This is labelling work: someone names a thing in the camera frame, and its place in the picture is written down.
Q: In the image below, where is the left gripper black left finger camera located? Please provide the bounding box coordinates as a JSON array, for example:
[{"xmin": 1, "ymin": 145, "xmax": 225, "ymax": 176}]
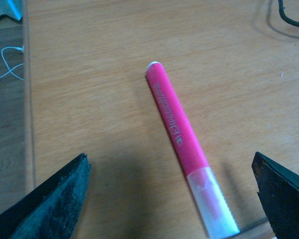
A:
[{"xmin": 0, "ymin": 153, "xmax": 91, "ymax": 239}]

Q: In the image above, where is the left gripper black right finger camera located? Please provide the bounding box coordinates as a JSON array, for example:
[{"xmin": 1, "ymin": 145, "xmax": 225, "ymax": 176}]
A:
[{"xmin": 252, "ymin": 152, "xmax": 299, "ymax": 239}]

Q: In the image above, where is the pink marker with clear cap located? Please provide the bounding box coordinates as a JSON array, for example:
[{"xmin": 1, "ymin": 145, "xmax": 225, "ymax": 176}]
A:
[{"xmin": 146, "ymin": 61, "xmax": 240, "ymax": 239}]

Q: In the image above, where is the wooden drawer cabinet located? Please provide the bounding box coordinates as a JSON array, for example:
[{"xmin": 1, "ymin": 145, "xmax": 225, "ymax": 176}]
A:
[{"xmin": 23, "ymin": 0, "xmax": 299, "ymax": 239}]

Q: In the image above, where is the grey pleated curtain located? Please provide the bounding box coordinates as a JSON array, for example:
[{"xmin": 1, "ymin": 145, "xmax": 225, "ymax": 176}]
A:
[{"xmin": 0, "ymin": 0, "xmax": 23, "ymax": 20}]

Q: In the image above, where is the white charger cable on floor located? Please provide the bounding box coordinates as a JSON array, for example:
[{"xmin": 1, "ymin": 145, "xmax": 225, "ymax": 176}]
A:
[{"xmin": 0, "ymin": 45, "xmax": 25, "ymax": 82}]

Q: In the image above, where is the black usb cable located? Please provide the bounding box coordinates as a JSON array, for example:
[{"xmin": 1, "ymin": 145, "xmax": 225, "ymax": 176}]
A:
[{"xmin": 278, "ymin": 0, "xmax": 299, "ymax": 28}]

